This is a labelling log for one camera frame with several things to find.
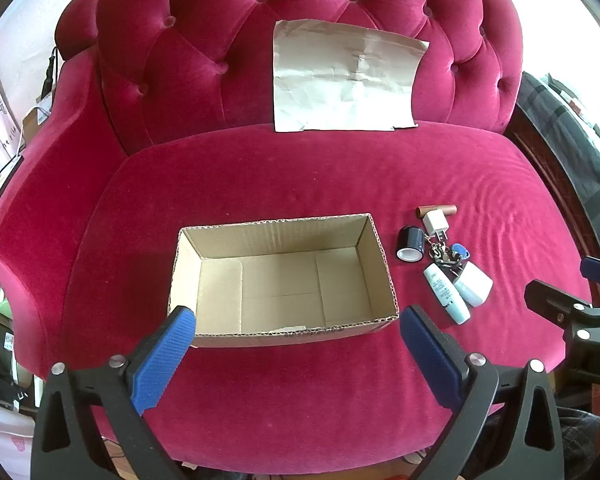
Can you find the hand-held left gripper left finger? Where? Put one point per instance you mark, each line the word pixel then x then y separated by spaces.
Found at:
pixel 165 355

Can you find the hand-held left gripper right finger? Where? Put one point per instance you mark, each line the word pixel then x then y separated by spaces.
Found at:
pixel 430 355

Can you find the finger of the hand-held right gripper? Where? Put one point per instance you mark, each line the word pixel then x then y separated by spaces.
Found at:
pixel 555 297
pixel 599 270

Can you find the white tube pale blue cap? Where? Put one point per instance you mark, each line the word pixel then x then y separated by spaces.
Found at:
pixel 442 287

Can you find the white squat bottle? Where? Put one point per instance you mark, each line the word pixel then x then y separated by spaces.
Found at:
pixel 475 282

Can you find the key bunch with blue fob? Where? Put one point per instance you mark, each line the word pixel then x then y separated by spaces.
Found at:
pixel 459 250

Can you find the black jar white lid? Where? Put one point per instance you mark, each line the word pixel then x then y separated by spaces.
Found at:
pixel 411 237

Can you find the white charger plug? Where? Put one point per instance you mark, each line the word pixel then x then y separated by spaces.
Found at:
pixel 436 222

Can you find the cardboard box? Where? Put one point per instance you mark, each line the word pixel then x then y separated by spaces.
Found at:
pixel 280 285

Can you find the brown cylindrical tube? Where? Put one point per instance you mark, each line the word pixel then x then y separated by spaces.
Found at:
pixel 442 208

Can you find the dark plaid cloth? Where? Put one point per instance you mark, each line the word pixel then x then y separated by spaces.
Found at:
pixel 590 445

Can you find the dark plaid blanket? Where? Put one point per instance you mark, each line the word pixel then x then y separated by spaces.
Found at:
pixel 570 125

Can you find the pale pink tub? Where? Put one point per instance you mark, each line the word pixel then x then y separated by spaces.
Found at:
pixel 5 440

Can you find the red tufted velvet armchair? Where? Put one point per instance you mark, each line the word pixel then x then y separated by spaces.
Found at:
pixel 300 170

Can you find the small brown carton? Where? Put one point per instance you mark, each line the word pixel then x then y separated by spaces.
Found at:
pixel 34 122

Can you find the creased brown paper sheet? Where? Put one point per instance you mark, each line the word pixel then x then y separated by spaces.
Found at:
pixel 340 85

